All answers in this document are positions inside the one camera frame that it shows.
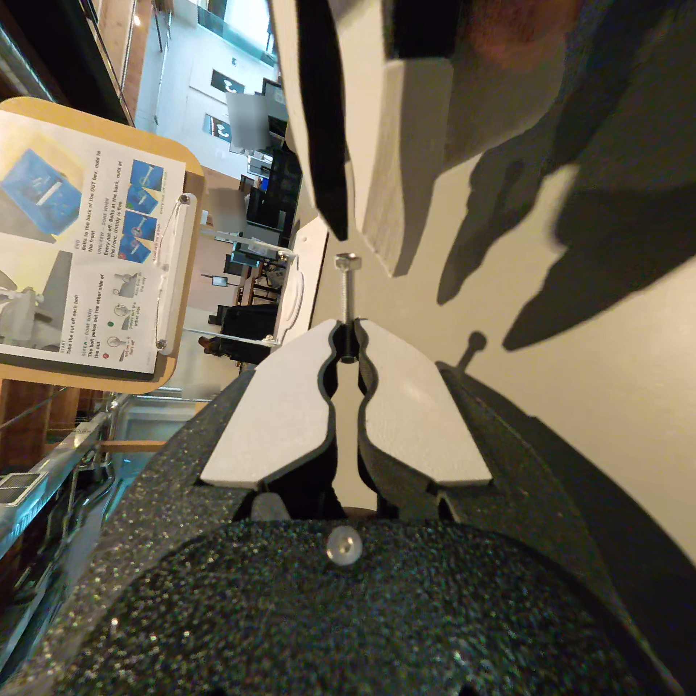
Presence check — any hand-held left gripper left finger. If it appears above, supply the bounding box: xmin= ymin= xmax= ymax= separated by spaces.
xmin=199 ymin=319 xmax=342 ymax=489

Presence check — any white base board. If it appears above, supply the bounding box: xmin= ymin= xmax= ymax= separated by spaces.
xmin=274 ymin=217 xmax=331 ymax=349

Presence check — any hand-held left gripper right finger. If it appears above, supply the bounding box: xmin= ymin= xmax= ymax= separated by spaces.
xmin=353 ymin=319 xmax=494 ymax=493

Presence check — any metal rail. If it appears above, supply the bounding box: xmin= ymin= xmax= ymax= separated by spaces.
xmin=0 ymin=405 xmax=131 ymax=561

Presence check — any wooden clipboard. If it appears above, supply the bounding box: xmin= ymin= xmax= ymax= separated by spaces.
xmin=0 ymin=97 xmax=206 ymax=395

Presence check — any white clip bar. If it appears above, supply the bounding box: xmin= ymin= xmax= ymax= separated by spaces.
xmin=155 ymin=193 xmax=198 ymax=355

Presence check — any silver bolt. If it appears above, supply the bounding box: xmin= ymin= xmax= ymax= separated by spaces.
xmin=340 ymin=269 xmax=357 ymax=364

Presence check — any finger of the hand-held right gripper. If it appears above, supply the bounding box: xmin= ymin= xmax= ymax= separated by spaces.
xmin=347 ymin=0 xmax=455 ymax=278
xmin=269 ymin=0 xmax=350 ymax=244

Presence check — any person's right hand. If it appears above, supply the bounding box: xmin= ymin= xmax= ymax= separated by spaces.
xmin=456 ymin=0 xmax=578 ymax=73

